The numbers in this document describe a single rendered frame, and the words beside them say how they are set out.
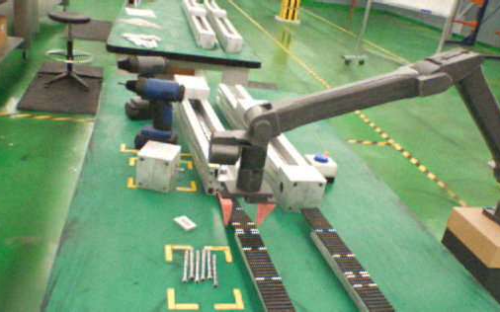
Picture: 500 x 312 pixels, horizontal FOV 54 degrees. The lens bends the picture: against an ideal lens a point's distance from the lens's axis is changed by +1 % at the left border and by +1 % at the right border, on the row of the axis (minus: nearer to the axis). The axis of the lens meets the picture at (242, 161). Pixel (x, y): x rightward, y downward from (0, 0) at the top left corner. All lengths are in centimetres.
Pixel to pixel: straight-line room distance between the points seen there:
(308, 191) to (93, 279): 58
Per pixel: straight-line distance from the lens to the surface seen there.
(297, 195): 127
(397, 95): 110
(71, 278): 100
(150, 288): 97
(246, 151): 105
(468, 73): 115
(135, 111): 176
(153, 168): 127
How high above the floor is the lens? 139
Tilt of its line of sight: 23 degrees down
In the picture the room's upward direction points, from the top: 9 degrees clockwise
